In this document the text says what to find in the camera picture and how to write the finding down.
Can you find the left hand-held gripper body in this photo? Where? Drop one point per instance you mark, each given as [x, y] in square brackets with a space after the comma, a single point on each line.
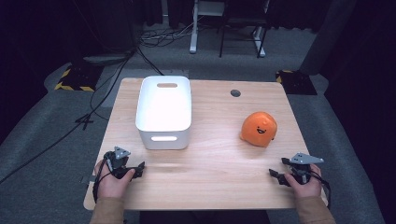
[118, 161]

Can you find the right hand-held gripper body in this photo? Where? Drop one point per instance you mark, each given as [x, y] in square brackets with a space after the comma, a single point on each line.
[301, 166]

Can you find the person's right hand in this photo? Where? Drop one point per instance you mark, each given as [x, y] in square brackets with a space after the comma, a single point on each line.
[303, 186]

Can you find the person's left hand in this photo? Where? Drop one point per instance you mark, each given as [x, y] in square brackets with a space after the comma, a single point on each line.
[112, 185]

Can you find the orange smiling plush toy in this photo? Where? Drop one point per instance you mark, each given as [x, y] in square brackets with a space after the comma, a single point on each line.
[259, 129]

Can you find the white plastic storage bin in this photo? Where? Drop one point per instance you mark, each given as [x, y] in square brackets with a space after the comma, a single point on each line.
[164, 112]

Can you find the yellow black striped floor plate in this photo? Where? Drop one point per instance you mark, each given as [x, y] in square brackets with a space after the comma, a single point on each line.
[77, 80]
[295, 82]

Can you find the grey round table grommet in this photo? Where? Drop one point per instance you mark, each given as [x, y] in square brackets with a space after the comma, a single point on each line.
[235, 93]

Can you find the grey flat stand base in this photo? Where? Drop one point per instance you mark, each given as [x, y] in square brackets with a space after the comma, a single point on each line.
[106, 59]

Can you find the white desk leg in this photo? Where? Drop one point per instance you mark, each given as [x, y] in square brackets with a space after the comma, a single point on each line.
[260, 42]
[194, 31]

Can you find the dark curtain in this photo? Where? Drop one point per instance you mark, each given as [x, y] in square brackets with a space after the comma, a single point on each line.
[295, 14]

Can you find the black metal chair frame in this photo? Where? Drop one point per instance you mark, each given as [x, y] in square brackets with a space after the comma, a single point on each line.
[243, 23]

